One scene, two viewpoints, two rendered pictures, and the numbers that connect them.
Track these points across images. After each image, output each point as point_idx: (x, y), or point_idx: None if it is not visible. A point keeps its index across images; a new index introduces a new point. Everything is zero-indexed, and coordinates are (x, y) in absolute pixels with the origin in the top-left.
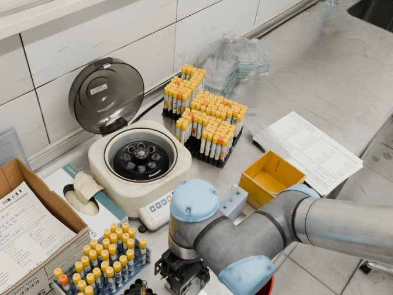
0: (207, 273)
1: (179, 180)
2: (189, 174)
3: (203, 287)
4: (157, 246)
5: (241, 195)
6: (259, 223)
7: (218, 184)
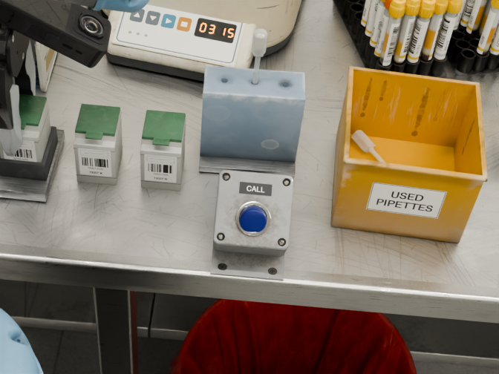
0: (0, 78)
1: (226, 1)
2: (261, 8)
3: (4, 128)
4: (87, 83)
5: (284, 91)
6: None
7: (327, 97)
